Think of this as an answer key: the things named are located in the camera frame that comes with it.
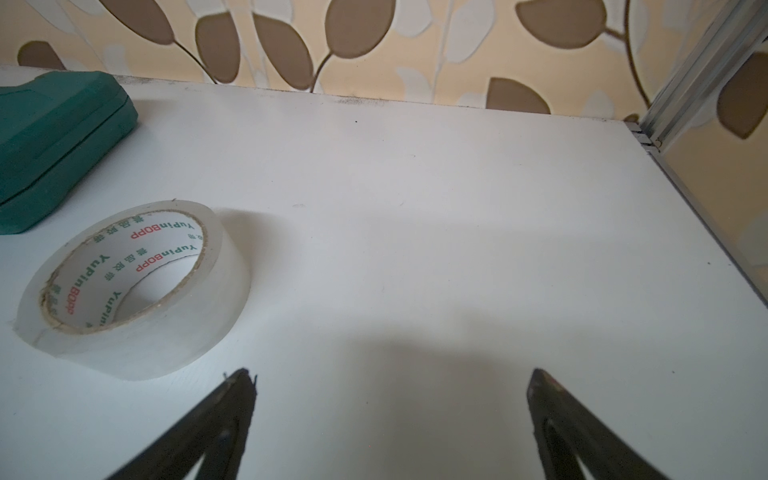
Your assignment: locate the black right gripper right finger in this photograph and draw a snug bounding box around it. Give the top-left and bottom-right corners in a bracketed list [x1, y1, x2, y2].
[526, 368, 666, 479]

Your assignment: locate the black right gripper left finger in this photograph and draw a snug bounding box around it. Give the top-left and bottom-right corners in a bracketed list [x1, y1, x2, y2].
[111, 369, 257, 479]

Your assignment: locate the clear packing tape roll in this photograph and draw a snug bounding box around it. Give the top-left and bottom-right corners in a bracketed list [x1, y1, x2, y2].
[14, 200, 251, 381]

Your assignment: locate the green plastic tool case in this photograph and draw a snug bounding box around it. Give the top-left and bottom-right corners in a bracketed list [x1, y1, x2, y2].
[1, 71, 138, 235]

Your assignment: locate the aluminium cage frame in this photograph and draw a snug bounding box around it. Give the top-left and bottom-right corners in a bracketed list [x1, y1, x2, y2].
[625, 1, 767, 299]

